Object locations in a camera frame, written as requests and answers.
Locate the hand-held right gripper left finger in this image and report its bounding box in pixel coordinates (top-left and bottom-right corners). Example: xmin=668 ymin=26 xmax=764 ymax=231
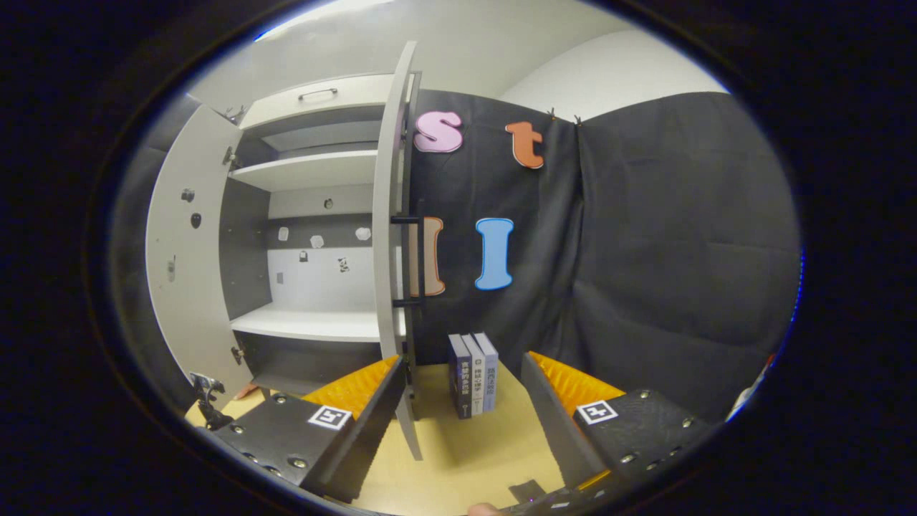
xmin=213 ymin=356 xmax=408 ymax=504

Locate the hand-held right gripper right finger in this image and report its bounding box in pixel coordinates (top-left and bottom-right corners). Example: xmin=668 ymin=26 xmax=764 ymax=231
xmin=521 ymin=351 xmax=714 ymax=495

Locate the dark square coaster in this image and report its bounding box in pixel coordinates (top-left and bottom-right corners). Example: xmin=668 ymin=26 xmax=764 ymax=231
xmin=507 ymin=480 xmax=549 ymax=505

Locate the white cabinet door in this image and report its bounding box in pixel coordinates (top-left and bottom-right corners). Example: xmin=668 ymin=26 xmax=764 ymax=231
xmin=145 ymin=104 xmax=255 ymax=391
xmin=373 ymin=41 xmax=425 ymax=461

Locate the white grey cabinet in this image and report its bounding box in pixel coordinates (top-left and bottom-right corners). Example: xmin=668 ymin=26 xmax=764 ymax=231
xmin=219 ymin=72 xmax=409 ymax=402

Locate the white cabinet drawer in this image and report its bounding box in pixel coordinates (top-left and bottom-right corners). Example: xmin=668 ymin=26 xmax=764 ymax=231
xmin=239 ymin=72 xmax=395 ymax=131

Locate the blue grey book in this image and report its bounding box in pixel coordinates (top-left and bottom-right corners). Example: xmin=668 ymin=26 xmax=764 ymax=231
xmin=473 ymin=331 xmax=499 ymax=413

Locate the white grey book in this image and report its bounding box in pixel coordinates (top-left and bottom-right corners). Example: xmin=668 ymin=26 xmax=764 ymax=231
xmin=461 ymin=333 xmax=486 ymax=416

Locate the black metal clamp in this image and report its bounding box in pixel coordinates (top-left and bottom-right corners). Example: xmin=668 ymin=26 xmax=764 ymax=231
xmin=190 ymin=373 xmax=234 ymax=432

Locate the white red object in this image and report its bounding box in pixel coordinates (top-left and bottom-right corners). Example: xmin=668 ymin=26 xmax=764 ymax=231
xmin=727 ymin=355 xmax=778 ymax=422

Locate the black backdrop cloth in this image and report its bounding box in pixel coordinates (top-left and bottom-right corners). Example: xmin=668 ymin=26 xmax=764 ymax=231
xmin=405 ymin=90 xmax=802 ymax=424

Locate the black door handle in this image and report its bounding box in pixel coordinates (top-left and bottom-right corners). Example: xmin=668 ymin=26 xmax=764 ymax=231
xmin=390 ymin=215 xmax=427 ymax=307

